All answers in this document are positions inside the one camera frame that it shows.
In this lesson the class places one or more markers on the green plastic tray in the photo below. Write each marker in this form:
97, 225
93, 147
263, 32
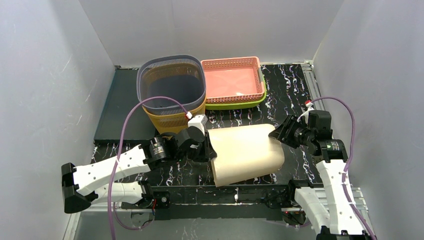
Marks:
238, 103

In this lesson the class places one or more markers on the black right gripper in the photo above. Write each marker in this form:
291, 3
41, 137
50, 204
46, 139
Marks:
284, 131

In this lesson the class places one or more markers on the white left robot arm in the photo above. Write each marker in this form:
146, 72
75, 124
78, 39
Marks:
99, 182

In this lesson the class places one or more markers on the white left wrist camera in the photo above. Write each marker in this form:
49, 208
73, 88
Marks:
198, 121

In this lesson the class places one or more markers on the dark grey flat box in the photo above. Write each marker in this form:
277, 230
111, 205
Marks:
121, 98

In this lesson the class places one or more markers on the cream bin liner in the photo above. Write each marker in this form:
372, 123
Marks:
244, 152

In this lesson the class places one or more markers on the pink perforated basket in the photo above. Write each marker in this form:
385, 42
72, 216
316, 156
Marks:
221, 63

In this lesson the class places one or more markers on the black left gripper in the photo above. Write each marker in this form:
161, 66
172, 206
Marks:
205, 149

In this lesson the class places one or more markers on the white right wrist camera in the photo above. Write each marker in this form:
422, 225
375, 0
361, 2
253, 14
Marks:
309, 107

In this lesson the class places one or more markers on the orange slatted waste bin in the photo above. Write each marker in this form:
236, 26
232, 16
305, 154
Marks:
170, 86

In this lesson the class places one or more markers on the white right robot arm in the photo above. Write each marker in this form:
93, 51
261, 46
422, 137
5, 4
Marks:
329, 206

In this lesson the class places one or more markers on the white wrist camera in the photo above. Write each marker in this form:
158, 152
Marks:
309, 107
198, 121

